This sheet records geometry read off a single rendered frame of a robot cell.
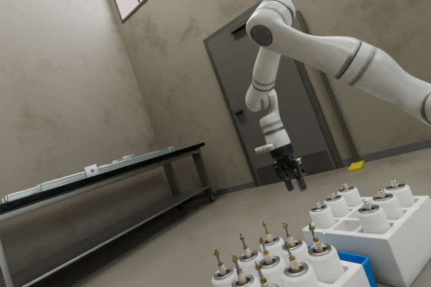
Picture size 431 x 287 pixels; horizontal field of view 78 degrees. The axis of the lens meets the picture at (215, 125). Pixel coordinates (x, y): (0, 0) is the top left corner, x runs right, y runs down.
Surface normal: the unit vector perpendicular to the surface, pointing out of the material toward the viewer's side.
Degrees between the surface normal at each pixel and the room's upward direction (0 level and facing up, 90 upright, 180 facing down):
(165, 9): 90
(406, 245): 90
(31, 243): 90
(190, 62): 90
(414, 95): 105
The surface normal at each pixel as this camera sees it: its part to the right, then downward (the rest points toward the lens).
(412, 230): 0.49, -0.25
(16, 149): 0.76, -0.32
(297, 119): -0.56, 0.13
